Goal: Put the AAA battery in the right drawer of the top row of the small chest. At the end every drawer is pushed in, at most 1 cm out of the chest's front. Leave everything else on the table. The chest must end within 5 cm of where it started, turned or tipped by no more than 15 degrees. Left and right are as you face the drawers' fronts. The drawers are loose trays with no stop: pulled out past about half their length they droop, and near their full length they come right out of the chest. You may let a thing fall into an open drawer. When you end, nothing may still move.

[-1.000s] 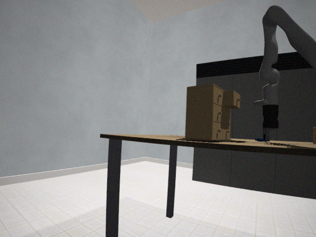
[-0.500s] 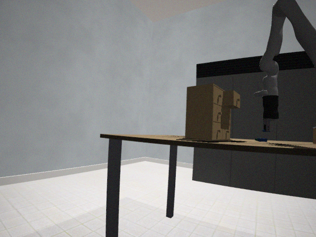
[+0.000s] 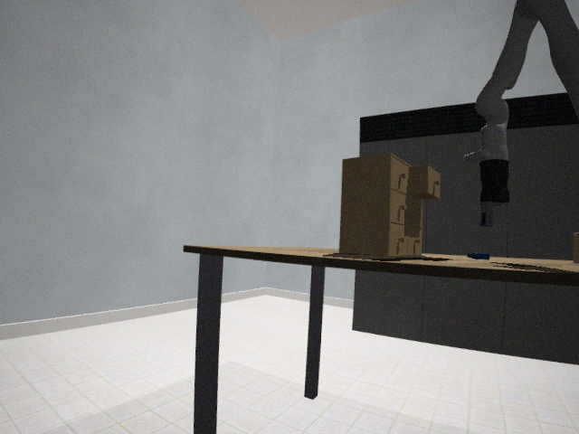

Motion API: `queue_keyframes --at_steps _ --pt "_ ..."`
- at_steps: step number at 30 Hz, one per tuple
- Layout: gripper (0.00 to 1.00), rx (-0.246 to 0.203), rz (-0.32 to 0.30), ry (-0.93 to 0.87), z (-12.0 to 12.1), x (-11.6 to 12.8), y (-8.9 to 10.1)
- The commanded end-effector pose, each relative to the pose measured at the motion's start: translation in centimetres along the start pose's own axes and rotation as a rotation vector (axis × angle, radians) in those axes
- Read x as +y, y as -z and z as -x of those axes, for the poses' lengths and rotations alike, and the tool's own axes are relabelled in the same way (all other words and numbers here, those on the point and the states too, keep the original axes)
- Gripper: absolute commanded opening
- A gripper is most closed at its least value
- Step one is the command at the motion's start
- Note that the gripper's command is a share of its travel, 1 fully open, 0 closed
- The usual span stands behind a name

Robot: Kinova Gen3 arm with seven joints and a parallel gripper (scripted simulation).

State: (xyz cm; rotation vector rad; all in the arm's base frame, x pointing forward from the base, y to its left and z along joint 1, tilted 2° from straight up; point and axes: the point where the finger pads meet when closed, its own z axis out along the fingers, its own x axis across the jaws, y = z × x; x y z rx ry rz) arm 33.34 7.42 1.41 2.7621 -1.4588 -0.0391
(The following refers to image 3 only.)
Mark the small wooden chest of drawers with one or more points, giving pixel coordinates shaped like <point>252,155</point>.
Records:
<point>366,205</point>

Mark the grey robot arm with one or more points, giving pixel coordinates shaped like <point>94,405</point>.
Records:
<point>563,39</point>

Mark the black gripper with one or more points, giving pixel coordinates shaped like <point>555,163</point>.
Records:
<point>493,175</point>

